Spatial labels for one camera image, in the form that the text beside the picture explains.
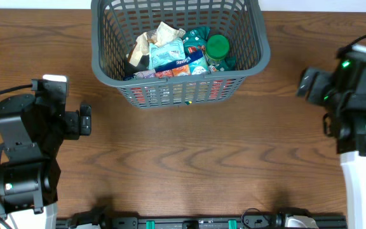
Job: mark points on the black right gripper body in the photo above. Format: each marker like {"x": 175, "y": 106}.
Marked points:
{"x": 307, "y": 83}

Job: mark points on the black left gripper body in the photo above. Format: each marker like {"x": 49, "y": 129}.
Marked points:
{"x": 83, "y": 120}

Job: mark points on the grey plastic basket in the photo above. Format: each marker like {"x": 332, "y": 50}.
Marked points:
{"x": 115, "y": 25}

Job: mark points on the beige paper snack bag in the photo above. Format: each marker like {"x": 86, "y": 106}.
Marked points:
{"x": 160, "y": 36}

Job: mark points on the mint green wipes packet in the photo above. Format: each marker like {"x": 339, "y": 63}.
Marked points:
{"x": 172, "y": 51}

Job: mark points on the green lid jar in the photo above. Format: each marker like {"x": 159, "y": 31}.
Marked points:
{"x": 217, "y": 48}

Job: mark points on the Kleenex tissue multipack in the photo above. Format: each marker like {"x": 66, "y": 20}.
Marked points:
{"x": 193, "y": 64}

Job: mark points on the green Nescafe coffee bag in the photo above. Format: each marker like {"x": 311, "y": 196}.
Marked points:
{"x": 196, "y": 39}

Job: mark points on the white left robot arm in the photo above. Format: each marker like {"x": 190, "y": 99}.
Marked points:
{"x": 33, "y": 127}

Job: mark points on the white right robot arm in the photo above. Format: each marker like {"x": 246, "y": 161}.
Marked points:
{"x": 348, "y": 128}

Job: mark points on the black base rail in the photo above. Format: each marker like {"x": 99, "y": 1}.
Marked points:
{"x": 249, "y": 221}

